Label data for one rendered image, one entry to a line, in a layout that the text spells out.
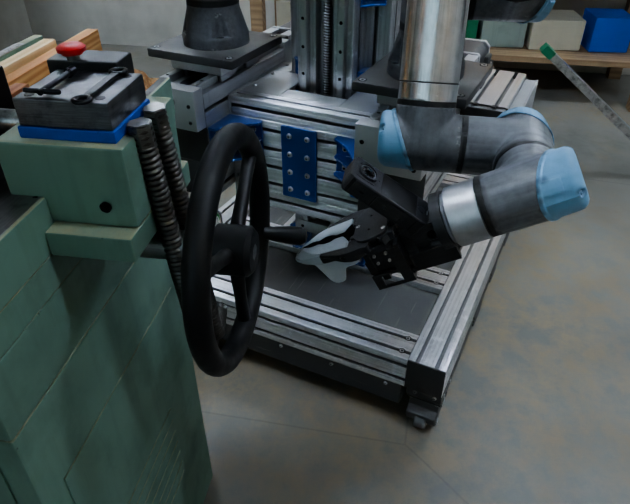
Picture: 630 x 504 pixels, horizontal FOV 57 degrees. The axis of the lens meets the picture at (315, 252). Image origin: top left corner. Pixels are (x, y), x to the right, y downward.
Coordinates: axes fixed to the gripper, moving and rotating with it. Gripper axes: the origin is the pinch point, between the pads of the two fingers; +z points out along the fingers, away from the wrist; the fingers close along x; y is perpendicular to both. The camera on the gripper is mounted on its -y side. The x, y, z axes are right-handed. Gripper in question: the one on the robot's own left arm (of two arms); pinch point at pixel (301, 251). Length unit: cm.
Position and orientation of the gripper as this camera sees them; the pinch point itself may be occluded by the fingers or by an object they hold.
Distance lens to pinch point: 78.6
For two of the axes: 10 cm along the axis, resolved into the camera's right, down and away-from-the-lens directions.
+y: 4.9, 7.3, 4.8
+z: -8.5, 2.8, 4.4
